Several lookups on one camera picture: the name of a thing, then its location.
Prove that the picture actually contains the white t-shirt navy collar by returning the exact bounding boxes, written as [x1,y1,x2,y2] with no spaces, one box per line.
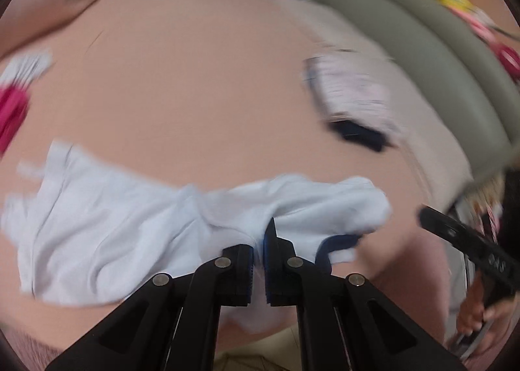
[1,142,391,307]

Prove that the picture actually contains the person's right hand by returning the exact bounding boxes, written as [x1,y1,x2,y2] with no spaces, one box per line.
[457,272,519,354]

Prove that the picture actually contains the beige bed cover strip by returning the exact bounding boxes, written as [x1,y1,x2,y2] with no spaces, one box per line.
[276,0,473,211]

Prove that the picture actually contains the grey green padded headboard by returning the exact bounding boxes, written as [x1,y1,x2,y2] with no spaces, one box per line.
[314,0,519,183]

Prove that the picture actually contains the dark navy folded garment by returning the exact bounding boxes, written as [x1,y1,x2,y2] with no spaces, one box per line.
[328,120,388,152]

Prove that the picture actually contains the orange plush toy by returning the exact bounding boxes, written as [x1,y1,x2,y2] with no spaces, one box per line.
[436,0,519,82]

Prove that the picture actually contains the pink patterned folded garment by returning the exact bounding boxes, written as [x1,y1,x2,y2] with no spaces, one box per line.
[305,51,403,146]

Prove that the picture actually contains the magenta and cream garment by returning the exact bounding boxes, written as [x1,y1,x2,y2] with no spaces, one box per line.
[0,84,30,155]

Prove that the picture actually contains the white crumpled garment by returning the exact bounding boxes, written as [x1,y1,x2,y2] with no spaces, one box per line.
[1,50,53,89]

